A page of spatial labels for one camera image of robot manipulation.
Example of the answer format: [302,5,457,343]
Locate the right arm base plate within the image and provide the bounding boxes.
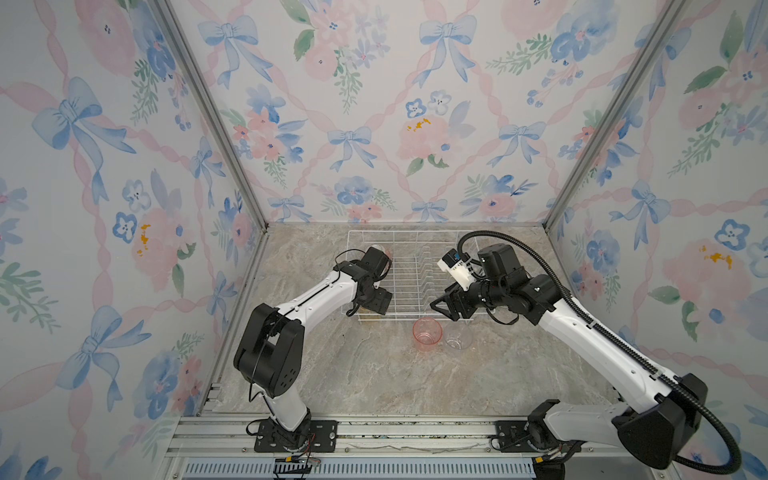
[490,420,576,456]

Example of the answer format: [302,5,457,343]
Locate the black corrugated cable conduit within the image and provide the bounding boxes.
[455,230,743,476]

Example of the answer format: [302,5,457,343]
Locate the pink glass cup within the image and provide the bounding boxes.
[412,317,443,352]

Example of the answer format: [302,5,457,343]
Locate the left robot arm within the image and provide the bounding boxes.
[233,246,392,435]

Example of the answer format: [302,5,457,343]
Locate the left aluminium corner post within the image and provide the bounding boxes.
[146,0,269,232]

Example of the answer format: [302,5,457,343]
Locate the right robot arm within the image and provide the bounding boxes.
[430,243,707,469]

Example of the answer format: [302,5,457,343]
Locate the aluminium corner post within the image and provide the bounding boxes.
[542,0,686,231]
[146,0,269,232]

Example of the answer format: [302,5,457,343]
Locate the yellow glass cup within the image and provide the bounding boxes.
[358,311,381,322]

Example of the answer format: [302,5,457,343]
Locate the clear drinking glass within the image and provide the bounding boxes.
[443,322,474,352]

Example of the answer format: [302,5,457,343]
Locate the aluminium front rail frame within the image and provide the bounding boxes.
[155,413,680,479]

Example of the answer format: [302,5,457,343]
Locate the pink patterned bowl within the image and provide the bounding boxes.
[373,244,394,260]

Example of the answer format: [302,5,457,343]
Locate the right aluminium corner post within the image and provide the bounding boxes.
[542,0,686,231]

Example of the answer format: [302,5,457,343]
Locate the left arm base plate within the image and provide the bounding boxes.
[251,419,339,454]

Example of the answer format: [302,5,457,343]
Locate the white wire dish rack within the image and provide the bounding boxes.
[346,229,467,322]

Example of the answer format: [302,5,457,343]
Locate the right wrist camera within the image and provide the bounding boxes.
[437,248,475,291]

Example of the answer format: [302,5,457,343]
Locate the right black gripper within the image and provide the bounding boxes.
[429,275,508,322]

